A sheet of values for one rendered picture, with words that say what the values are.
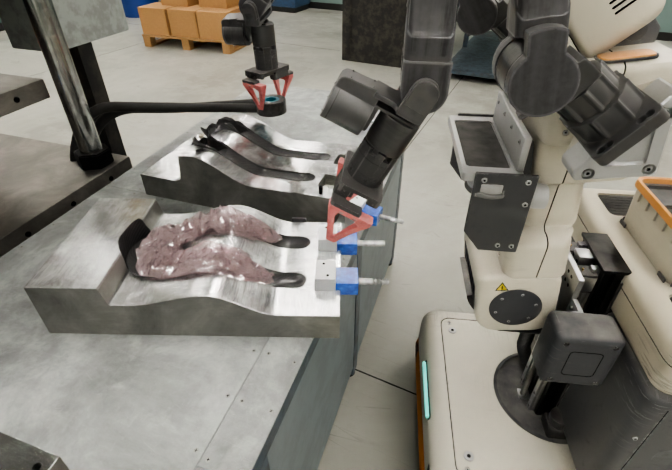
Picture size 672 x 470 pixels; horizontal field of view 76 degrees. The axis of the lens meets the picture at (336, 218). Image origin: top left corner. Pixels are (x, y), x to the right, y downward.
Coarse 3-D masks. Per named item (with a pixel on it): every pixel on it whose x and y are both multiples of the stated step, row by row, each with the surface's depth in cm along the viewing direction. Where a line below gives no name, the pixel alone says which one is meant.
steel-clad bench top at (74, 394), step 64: (192, 128) 144; (320, 128) 144; (128, 192) 112; (0, 320) 77; (0, 384) 67; (64, 384) 67; (128, 384) 67; (192, 384) 67; (256, 384) 67; (64, 448) 59; (128, 448) 59; (192, 448) 59; (256, 448) 59
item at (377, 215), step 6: (354, 198) 100; (360, 198) 100; (360, 204) 97; (366, 210) 98; (372, 210) 98; (378, 210) 98; (372, 216) 96; (378, 216) 97; (384, 216) 97; (390, 216) 97; (348, 222) 100; (354, 222) 99; (378, 222) 98; (396, 222) 97; (402, 222) 96
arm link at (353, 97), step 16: (336, 80) 58; (352, 80) 54; (368, 80) 56; (432, 80) 51; (336, 96) 55; (352, 96) 55; (368, 96) 55; (384, 96) 54; (400, 96) 57; (416, 96) 51; (432, 96) 51; (336, 112) 56; (352, 112) 55; (368, 112) 55; (400, 112) 53; (416, 112) 53; (352, 128) 57
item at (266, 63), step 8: (256, 48) 106; (264, 48) 105; (272, 48) 107; (256, 56) 107; (264, 56) 106; (272, 56) 107; (256, 64) 108; (264, 64) 107; (272, 64) 108; (280, 64) 112; (288, 64) 112; (248, 72) 108; (256, 72) 107; (264, 72) 107; (272, 72) 108
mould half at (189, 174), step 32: (256, 128) 115; (160, 160) 113; (192, 160) 99; (224, 160) 101; (256, 160) 107; (288, 160) 108; (320, 160) 107; (160, 192) 109; (192, 192) 105; (224, 192) 102; (256, 192) 99; (288, 192) 96
